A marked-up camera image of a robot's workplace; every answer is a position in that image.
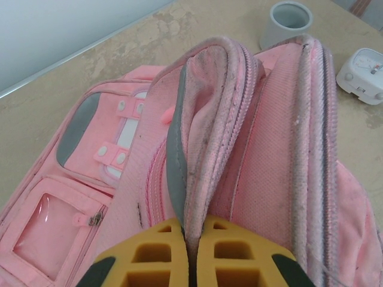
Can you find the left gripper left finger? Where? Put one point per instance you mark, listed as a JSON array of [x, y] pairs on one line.
[[155, 257]]

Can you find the pink backpack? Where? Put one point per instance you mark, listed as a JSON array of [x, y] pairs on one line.
[[269, 149]]

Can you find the grey cup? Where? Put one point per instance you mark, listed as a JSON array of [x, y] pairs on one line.
[[284, 33]]

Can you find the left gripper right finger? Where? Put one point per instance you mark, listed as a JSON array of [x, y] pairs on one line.
[[239, 260]]

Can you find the white alarm clock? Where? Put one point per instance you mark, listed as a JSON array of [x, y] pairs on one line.
[[359, 80]]

